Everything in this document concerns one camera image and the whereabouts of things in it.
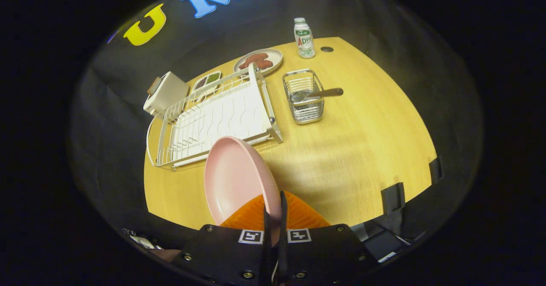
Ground metal spoon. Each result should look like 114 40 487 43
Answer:
290 88 344 104

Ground pink plate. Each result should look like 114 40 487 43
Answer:
204 136 283 244

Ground white wire dish rack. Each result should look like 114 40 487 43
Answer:
146 63 283 170

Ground black table clamp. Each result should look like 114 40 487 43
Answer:
429 157 443 185
381 182 406 215

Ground white divided dish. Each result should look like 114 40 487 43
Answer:
191 70 222 95

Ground white green drink bottle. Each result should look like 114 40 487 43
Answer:
293 17 316 59

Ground metal wire basket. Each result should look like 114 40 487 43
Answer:
282 69 325 125

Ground beige plate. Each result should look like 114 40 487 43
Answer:
233 48 283 77

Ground black backdrop cloth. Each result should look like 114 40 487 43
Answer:
68 0 485 278

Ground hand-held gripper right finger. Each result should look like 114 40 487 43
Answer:
277 191 378 286

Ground red raw meat slices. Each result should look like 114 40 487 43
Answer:
239 53 273 70

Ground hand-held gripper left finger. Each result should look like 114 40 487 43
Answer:
181 194 274 286

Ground white toaster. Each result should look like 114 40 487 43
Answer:
143 71 189 116

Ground white labelled strap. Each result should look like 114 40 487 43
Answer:
122 228 159 251

